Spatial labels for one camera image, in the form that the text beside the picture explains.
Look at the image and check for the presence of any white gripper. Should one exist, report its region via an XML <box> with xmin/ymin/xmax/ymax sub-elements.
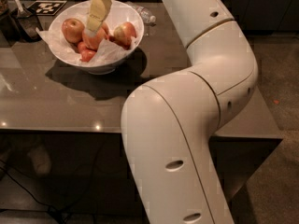
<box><xmin>84</xmin><ymin>0</ymin><xmax>112</xmax><ymax>36</ymax></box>

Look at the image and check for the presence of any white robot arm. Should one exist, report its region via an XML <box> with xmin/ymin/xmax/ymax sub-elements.
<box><xmin>121</xmin><ymin>0</ymin><xmax>258</xmax><ymax>224</ymax></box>

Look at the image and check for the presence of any white bowl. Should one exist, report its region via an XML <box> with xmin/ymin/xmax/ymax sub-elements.
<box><xmin>47</xmin><ymin>0</ymin><xmax>145</xmax><ymax>76</ymax></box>

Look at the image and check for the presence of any red apple low right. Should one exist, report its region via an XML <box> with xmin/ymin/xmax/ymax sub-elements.
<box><xmin>108</xmin><ymin>35</ymin><xmax>130</xmax><ymax>50</ymax></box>

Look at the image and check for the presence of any small red apple left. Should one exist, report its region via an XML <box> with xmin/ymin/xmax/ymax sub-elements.
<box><xmin>77</xmin><ymin>41</ymin><xmax>87</xmax><ymax>53</ymax></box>

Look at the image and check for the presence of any small red apple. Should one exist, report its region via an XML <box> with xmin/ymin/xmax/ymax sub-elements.
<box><xmin>80</xmin><ymin>49</ymin><xmax>96</xmax><ymax>62</ymax></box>
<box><xmin>77</xmin><ymin>41</ymin><xmax>87</xmax><ymax>53</ymax></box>

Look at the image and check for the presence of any small red apple bottom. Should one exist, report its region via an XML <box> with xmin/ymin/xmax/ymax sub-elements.
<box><xmin>80</xmin><ymin>49</ymin><xmax>96</xmax><ymax>62</ymax></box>

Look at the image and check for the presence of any clear plastic water bottle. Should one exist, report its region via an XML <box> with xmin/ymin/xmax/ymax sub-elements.
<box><xmin>128</xmin><ymin>2</ymin><xmax>156</xmax><ymax>25</ymax></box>

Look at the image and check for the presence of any black white fiducial marker card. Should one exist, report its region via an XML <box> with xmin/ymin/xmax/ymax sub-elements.
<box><xmin>28</xmin><ymin>0</ymin><xmax>66</xmax><ymax>16</ymax></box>

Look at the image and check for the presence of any dark metal scoop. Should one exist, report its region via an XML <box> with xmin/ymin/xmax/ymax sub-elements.
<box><xmin>12</xmin><ymin>0</ymin><xmax>42</xmax><ymax>42</ymax></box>

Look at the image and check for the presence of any black floor cable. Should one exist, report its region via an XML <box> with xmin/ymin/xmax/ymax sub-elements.
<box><xmin>0</xmin><ymin>159</ymin><xmax>101</xmax><ymax>224</ymax></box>

